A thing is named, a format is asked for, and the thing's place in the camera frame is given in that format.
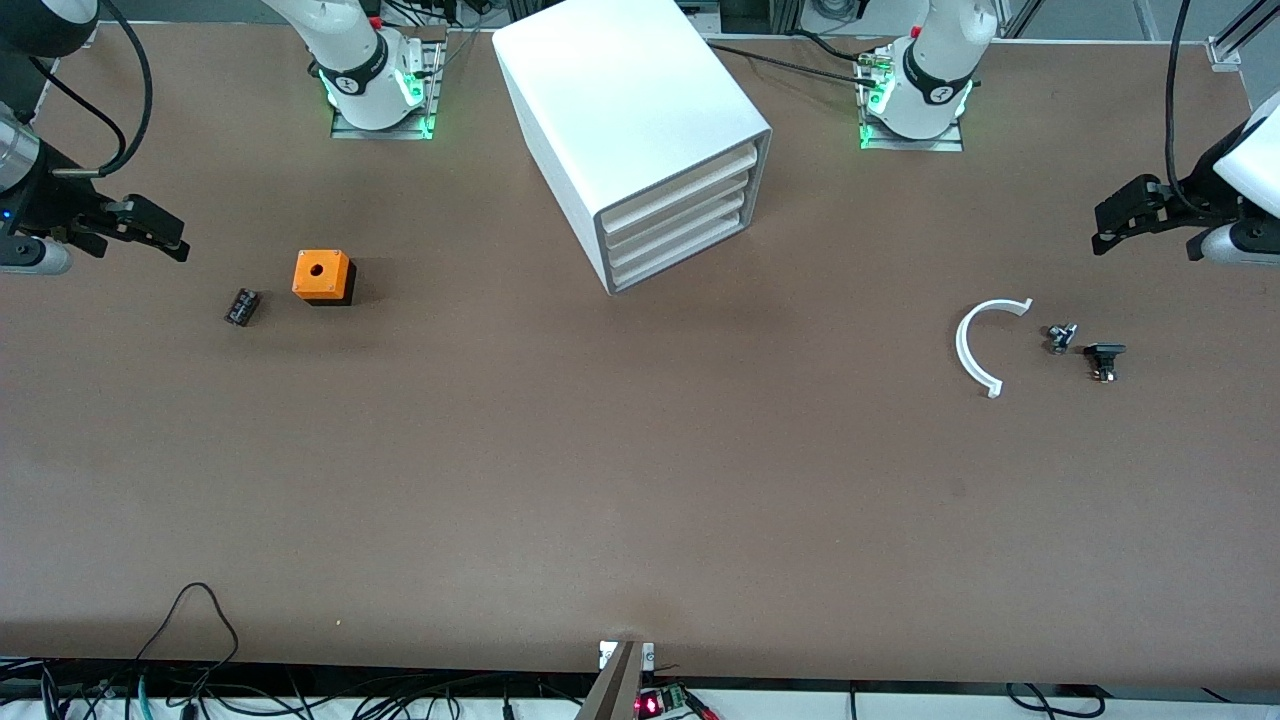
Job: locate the orange box with hole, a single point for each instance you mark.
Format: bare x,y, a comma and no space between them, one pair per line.
320,272

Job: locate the aluminium frame post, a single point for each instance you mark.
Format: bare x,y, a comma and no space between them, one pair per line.
1222,52

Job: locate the small metal fitting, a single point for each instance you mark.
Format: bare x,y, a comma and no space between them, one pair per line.
1058,338

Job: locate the black switch contact block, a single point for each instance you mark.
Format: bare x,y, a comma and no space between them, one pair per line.
1104,350

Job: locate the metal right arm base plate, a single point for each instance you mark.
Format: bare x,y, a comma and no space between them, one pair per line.
385,132

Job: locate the small metal bracket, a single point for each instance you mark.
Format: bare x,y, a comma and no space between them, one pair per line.
607,655

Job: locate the grey camera stand bar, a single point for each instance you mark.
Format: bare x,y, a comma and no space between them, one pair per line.
615,695

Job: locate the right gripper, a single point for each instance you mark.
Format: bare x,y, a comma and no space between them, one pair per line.
44,203

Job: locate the circuit board with red light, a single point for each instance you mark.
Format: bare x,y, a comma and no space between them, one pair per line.
655,705

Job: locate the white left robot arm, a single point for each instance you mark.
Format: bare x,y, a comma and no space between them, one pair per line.
940,60

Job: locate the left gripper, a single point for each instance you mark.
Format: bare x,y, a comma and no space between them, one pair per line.
1197,199

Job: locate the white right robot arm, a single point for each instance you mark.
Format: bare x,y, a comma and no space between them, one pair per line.
350,50

